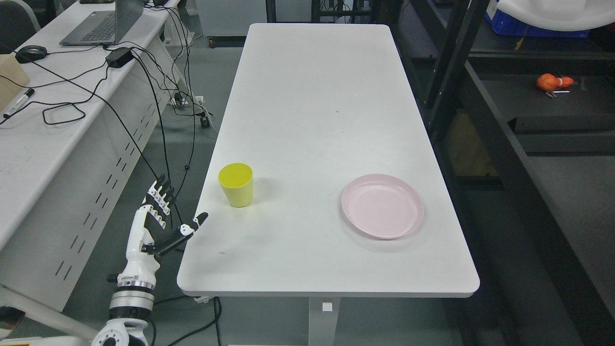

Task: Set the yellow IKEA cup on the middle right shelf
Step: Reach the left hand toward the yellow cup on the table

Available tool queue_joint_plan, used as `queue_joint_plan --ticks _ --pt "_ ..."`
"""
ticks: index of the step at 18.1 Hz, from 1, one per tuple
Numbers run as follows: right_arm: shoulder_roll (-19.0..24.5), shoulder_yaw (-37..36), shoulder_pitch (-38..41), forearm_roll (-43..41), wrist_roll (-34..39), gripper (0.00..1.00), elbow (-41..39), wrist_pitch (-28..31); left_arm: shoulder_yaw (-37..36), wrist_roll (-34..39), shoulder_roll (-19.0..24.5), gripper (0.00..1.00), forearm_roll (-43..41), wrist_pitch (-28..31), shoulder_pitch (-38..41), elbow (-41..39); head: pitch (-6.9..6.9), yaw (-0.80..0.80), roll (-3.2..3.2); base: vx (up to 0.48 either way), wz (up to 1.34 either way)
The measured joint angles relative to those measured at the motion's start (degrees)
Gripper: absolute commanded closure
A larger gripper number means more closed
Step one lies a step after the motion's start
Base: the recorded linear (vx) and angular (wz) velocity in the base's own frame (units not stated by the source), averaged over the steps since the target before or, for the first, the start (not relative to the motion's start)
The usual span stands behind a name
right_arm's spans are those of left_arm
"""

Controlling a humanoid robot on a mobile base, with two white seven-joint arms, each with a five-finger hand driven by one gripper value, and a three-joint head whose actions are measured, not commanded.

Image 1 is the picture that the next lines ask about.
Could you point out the beige cardboard box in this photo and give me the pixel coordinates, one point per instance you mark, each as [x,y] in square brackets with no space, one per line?
[13,79]

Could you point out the black round tape roll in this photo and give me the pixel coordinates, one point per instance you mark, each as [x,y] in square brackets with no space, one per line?
[31,53]

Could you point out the black metal rack frame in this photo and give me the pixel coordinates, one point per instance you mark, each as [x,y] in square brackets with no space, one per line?
[531,172]

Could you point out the orange toy on shelf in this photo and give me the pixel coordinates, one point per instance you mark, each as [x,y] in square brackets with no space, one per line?
[548,82]

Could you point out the grey laptop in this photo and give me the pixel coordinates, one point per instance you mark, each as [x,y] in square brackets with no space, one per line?
[106,27]

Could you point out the yellow plastic cup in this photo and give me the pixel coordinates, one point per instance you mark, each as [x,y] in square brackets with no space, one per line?
[236,180]

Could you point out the pink plastic plate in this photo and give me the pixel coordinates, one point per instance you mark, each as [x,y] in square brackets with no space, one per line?
[382,206]

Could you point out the blue plastic crate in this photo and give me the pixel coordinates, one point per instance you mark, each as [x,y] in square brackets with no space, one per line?
[506,25]

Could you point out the black power adapter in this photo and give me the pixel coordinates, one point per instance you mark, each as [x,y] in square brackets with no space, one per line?
[119,57]

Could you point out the black marker pen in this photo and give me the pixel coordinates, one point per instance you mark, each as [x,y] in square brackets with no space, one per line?
[19,103]

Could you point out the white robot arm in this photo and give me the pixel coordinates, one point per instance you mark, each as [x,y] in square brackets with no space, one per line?
[129,312]

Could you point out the white table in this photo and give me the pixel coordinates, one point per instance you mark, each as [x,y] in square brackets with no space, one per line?
[313,107]

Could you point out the white side desk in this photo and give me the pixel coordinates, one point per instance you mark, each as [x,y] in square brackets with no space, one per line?
[66,158]

